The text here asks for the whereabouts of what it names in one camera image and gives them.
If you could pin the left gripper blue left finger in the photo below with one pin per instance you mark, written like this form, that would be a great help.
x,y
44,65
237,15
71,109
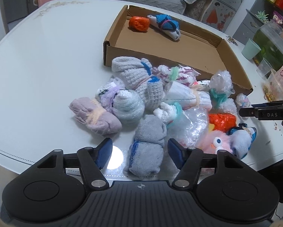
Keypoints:
x,y
92,160

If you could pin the pastel striped bundle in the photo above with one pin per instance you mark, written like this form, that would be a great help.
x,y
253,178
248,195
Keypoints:
x,y
242,101

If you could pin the white purple-band sock bundle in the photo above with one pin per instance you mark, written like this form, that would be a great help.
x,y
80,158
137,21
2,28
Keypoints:
x,y
125,104

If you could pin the pink fluffy monster toy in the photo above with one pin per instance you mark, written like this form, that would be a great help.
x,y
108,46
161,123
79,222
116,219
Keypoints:
x,y
214,140

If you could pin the white teal-tie sock bundle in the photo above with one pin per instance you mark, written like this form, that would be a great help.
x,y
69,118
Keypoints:
x,y
168,113

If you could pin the clear plastic bag bundle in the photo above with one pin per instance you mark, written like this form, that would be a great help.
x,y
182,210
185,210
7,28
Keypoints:
x,y
189,126

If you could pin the lilac sock bundle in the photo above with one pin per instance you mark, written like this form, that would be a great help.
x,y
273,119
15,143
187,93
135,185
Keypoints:
x,y
90,113

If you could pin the mint green cup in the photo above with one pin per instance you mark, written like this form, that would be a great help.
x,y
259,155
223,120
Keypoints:
x,y
250,50

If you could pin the large white knit sock bundle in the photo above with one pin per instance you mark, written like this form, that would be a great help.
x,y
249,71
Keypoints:
x,y
137,74

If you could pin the glass fish tank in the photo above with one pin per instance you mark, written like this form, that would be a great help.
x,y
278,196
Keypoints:
x,y
269,38

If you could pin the white magenta green-tie bundle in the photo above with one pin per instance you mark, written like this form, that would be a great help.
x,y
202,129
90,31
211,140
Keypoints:
x,y
182,74

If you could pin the white ribbed sock bundle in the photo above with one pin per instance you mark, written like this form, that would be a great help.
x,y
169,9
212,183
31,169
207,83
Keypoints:
x,y
176,92

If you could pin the grey sock bundle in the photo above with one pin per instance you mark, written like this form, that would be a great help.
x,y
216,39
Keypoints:
x,y
146,153

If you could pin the blue white sock bundle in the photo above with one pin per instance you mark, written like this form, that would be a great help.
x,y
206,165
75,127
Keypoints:
x,y
166,24
241,139

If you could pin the clear plastic cup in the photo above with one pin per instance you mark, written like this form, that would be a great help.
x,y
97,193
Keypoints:
x,y
264,68

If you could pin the bubble wrap teal-tie bundle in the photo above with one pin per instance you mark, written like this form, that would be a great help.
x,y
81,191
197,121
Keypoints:
x,y
220,88

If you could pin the decorated fridge door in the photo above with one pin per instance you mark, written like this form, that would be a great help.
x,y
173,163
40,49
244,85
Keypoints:
x,y
220,13

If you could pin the orange plastic bundle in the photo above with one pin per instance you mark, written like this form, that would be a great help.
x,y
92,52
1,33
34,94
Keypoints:
x,y
221,122
138,23

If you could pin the pile of seed shells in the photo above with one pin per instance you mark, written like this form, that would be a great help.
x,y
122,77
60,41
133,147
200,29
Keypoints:
x,y
231,40

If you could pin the grey cabinet with drawers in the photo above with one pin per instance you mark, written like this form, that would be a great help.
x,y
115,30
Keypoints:
x,y
252,23

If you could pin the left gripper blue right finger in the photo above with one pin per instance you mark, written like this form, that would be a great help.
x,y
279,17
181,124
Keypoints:
x,y
188,162

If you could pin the brown cardboard tray box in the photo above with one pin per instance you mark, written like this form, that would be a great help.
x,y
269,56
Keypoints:
x,y
197,48

